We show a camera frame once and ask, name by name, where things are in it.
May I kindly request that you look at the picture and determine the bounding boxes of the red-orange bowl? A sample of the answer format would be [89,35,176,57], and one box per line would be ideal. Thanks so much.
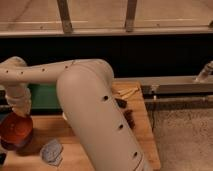
[0,113,33,144]

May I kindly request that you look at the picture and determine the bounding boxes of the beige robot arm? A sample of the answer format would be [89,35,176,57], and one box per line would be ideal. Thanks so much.
[0,57,153,171]

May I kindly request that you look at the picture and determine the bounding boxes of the light wooden sticks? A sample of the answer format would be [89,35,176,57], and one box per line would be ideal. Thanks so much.
[118,88,138,99]

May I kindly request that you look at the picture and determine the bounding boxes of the green mat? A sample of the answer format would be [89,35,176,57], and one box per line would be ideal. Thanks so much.
[29,84,61,110]

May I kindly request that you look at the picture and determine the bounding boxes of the dark red bottom bowl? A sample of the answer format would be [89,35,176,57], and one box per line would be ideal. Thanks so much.
[1,134,33,151]

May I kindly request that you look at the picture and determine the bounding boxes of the grey metal rail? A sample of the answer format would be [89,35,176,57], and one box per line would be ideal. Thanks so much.
[140,75,213,94]

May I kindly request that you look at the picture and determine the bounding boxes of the left metal frame strut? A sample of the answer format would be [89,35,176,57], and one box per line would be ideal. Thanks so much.
[57,0,73,34]

